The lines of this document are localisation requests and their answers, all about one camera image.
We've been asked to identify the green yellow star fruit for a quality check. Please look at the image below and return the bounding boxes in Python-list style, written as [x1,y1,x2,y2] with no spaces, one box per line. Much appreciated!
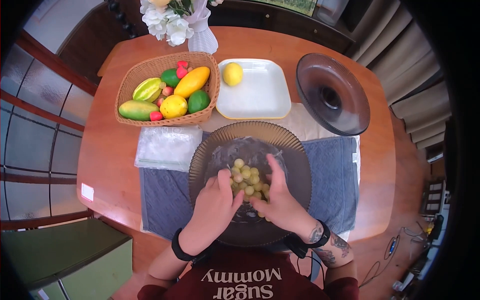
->
[132,77,163,103]

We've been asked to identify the person's left thumb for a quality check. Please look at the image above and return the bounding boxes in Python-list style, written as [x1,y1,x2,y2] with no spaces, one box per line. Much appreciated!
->
[230,190,245,215]

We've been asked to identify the person's left hand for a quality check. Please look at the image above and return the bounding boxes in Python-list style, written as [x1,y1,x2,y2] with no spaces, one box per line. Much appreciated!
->
[185,169,245,247]

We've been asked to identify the person's left index finger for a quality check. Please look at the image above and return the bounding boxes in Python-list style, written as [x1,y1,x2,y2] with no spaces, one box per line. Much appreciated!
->
[218,169,233,193]

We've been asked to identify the person's left fingers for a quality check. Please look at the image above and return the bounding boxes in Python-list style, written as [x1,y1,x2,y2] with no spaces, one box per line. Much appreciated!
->
[202,175,220,193]

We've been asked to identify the person's right thumb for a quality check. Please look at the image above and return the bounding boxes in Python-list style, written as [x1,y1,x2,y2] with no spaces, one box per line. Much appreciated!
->
[250,196,271,215]

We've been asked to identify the person's right hand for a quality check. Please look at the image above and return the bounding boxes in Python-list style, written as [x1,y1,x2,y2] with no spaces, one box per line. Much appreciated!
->
[250,154,320,241]

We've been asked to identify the white ribbed vase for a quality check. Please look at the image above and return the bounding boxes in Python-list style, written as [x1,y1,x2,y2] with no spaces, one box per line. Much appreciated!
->
[187,10,219,55]

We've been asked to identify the dark green avocado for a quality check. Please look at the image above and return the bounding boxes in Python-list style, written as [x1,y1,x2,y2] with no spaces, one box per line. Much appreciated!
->
[187,89,211,115]

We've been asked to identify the long yellow mango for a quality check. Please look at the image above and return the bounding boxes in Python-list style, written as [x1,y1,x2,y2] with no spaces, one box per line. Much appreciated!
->
[173,66,211,99]

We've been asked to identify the long green papaya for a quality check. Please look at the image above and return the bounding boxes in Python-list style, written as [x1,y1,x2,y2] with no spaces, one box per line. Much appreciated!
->
[118,100,160,122]

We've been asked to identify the round yellow fruit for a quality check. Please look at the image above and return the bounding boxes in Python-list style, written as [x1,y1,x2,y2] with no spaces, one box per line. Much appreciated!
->
[159,95,188,120]

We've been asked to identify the yellow lemon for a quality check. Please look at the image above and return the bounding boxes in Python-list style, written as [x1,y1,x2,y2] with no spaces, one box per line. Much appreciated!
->
[223,62,244,87]

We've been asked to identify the round green fruit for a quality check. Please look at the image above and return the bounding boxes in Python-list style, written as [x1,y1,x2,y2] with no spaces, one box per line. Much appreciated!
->
[160,68,182,88]

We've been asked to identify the bunch of green grapes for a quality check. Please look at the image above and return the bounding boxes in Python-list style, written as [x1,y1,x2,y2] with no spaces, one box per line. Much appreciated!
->
[226,158,272,222]

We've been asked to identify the person's right index finger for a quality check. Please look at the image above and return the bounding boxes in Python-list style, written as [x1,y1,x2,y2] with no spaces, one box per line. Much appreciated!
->
[266,154,289,191]

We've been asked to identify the frosted glass window wooden frame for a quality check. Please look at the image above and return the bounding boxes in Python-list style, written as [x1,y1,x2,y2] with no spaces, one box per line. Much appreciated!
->
[0,29,99,231]

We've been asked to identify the dark wooden sideboard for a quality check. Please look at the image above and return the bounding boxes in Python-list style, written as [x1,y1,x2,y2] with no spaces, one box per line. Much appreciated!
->
[207,0,356,54]

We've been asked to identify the woven wicker basket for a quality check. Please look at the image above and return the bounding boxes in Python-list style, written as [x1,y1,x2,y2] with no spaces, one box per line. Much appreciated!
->
[114,51,221,128]

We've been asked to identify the white square plate yellow rim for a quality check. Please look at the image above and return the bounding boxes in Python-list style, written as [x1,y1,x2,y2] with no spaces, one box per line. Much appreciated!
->
[215,58,292,120]

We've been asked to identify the blue towel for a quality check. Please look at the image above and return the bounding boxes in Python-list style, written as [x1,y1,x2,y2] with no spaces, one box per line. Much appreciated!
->
[139,135,360,241]

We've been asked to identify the green cabinet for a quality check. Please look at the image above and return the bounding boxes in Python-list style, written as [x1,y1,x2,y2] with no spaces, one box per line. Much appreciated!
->
[0,218,134,300]

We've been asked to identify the clear plastic bag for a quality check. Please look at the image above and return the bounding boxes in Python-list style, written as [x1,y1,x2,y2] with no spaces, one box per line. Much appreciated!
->
[134,125,204,173]

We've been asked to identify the white flower bouquet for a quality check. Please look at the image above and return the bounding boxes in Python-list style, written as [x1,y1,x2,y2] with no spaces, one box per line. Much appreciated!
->
[139,0,226,48]

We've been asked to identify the black wrist band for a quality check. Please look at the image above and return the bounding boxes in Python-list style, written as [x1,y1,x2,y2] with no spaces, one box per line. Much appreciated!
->
[171,227,211,262]
[284,219,332,260]

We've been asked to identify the ribbed grey glass bowl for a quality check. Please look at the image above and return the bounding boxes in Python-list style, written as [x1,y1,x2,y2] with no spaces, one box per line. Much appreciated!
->
[295,52,371,137]
[188,121,313,248]

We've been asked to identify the beige curtain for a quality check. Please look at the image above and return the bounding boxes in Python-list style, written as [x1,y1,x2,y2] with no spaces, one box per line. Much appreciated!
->
[352,0,453,151]

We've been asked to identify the person's body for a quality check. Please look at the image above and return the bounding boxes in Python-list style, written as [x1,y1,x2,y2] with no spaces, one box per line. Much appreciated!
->
[137,243,360,300]

